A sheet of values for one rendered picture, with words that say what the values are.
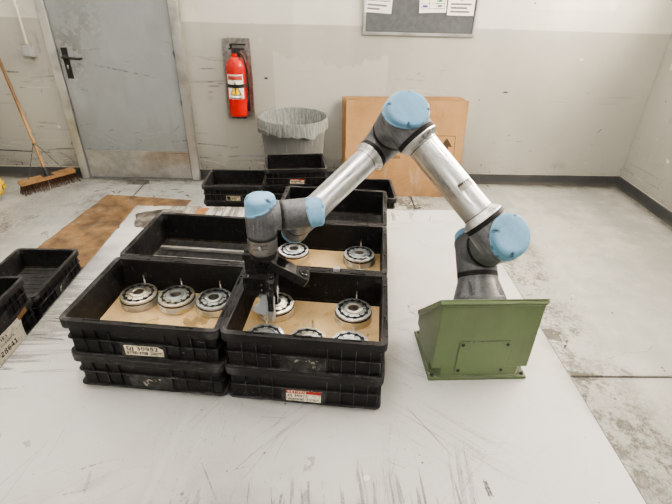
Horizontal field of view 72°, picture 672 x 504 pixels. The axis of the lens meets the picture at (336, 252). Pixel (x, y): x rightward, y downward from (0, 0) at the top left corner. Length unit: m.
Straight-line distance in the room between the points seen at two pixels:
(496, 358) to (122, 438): 0.97
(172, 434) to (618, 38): 4.33
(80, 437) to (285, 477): 0.50
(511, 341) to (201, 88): 3.50
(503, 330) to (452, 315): 0.15
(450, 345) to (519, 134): 3.45
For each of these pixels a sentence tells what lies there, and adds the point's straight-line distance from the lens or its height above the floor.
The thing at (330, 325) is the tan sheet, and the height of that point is 0.83.
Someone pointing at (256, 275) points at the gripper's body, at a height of 0.99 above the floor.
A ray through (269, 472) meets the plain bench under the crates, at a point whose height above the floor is 0.70.
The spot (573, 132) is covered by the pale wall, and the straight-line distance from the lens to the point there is 4.75.
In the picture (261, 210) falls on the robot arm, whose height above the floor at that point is 1.18.
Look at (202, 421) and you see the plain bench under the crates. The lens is 1.26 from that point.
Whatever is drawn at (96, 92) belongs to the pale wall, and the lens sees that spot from 4.55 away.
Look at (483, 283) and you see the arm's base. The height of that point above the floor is 0.93.
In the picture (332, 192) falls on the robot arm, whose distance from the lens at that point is 1.28.
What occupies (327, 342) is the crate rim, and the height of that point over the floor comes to 0.93.
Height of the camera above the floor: 1.65
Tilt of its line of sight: 31 degrees down
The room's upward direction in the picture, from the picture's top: 2 degrees clockwise
